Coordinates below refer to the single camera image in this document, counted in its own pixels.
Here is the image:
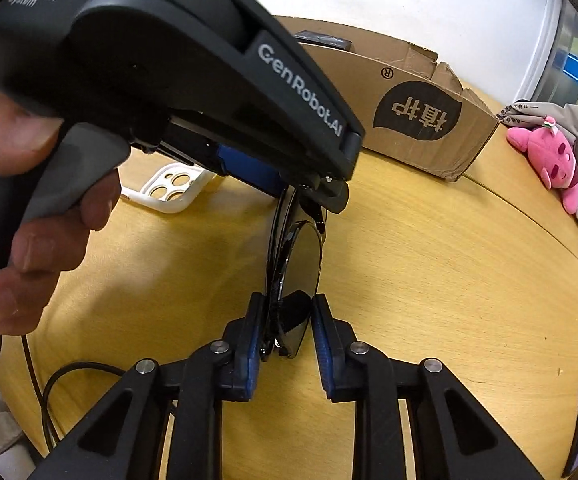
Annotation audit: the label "black sunglasses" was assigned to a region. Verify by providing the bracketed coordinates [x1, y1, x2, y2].
[261, 185, 328, 361]

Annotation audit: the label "brown cardboard box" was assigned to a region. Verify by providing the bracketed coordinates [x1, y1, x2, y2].
[274, 16, 500, 182]

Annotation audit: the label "white phone case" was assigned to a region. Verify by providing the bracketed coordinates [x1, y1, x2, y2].
[119, 161, 218, 215]

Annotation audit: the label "grey beige cloth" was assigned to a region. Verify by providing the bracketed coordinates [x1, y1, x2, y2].
[496, 101, 578, 161]

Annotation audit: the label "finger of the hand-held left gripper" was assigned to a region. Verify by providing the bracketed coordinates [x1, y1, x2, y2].
[289, 172, 351, 215]
[161, 120, 290, 198]

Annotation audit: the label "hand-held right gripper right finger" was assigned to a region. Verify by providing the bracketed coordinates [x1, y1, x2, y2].
[311, 294, 530, 480]

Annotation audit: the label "pink plush toy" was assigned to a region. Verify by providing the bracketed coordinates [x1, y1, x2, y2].
[506, 119, 578, 215]

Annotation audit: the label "black cable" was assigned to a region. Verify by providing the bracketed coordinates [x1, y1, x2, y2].
[41, 361, 130, 456]
[23, 332, 44, 401]

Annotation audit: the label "person's left hand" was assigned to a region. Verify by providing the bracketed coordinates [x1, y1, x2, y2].
[0, 95, 122, 337]

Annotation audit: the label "black rectangular box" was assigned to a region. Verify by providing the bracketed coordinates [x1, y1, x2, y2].
[294, 30, 353, 52]

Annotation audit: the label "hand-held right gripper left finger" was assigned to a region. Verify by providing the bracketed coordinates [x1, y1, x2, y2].
[34, 292, 270, 480]

